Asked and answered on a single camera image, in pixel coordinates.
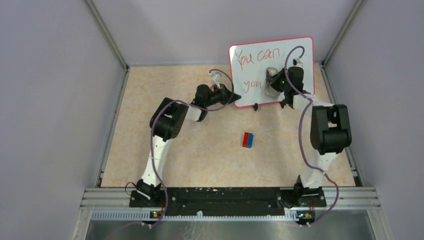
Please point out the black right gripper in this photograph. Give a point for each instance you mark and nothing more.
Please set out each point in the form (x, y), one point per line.
(273, 81)

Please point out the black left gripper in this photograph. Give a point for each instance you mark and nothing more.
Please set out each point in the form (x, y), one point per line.
(223, 93)

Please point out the pink framed whiteboard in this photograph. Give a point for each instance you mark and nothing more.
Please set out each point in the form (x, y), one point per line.
(249, 62)

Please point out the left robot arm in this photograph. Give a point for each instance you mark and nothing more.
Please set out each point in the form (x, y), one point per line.
(165, 125)

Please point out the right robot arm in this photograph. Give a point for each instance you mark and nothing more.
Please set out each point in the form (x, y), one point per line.
(330, 134)

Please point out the red and blue block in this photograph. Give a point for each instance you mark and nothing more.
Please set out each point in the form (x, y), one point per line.
(247, 140)

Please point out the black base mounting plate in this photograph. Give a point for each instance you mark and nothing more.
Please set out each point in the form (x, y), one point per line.
(230, 201)

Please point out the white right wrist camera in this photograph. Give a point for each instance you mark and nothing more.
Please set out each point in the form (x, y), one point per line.
(297, 62)

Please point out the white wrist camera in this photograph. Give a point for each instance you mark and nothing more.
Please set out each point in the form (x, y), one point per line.
(215, 77)
(297, 62)

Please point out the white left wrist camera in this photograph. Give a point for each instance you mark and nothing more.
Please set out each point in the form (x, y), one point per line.
(215, 77)

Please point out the white toothed cable rail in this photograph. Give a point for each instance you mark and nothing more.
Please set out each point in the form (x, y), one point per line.
(147, 216)

